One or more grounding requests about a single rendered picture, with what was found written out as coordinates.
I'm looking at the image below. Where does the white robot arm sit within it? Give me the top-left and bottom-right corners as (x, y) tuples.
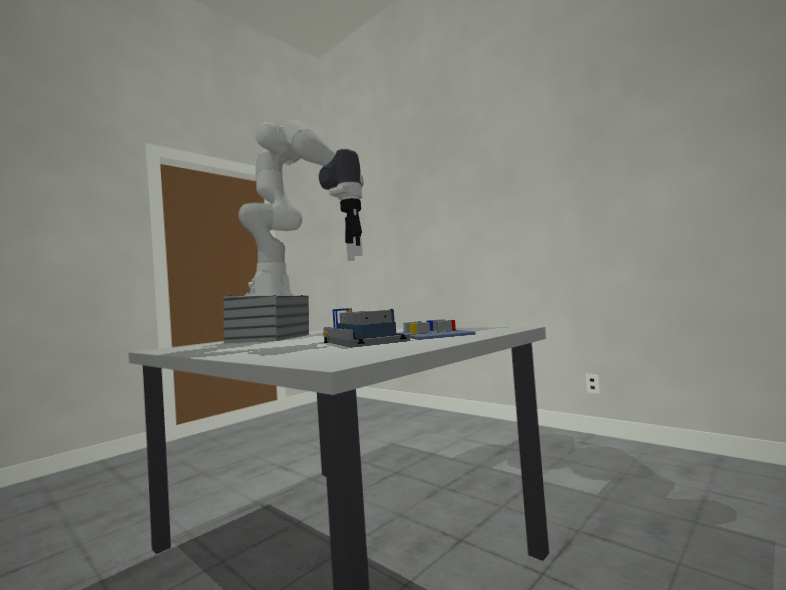
(239, 121), (364, 296)

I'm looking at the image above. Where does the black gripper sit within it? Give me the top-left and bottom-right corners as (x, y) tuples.
(340, 198), (363, 261)

